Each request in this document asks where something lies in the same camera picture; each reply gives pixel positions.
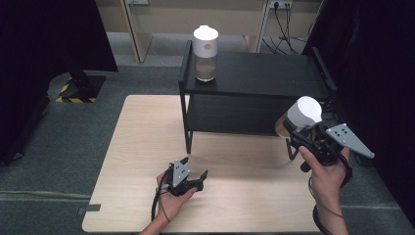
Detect person's right hand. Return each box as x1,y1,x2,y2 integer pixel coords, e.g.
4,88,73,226
298,145,352,211

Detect left hand-held gripper cable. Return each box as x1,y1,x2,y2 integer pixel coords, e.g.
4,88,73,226
150,166,174,223

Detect black floor cables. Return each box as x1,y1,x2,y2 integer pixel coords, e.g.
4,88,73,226
261,4,309,56

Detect grey floor tape strip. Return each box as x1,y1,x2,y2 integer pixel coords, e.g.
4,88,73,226
77,204,102,216

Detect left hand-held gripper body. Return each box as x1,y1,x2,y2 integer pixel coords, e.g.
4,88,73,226
165,159,206,197

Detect white wall power socket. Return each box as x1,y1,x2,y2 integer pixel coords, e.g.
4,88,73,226
268,0,294,10

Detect beige wooden desk frame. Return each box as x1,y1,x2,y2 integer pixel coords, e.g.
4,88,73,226
95,0,324,64

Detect black two-tier shelf rack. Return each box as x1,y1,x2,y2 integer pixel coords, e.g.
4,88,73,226
178,39,339,162

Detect black curtain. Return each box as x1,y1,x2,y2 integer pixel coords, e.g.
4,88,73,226
0,0,119,167
301,0,415,227

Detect black stand base striped tape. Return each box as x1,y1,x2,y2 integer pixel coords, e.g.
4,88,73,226
55,70,108,104

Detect right hand-held gripper cable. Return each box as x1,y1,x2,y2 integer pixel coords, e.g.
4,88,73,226
307,153,354,235

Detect person's left hand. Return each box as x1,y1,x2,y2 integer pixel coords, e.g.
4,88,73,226
156,171,199,223

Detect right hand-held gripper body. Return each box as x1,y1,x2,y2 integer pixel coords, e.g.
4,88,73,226
288,118,376,173

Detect hand-held gripper cable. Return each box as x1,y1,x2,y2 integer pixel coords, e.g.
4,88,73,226
307,153,354,235
150,166,174,223

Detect white-lidded glass spice jar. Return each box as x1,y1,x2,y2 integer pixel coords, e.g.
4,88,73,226
192,24,220,83
274,95,324,139

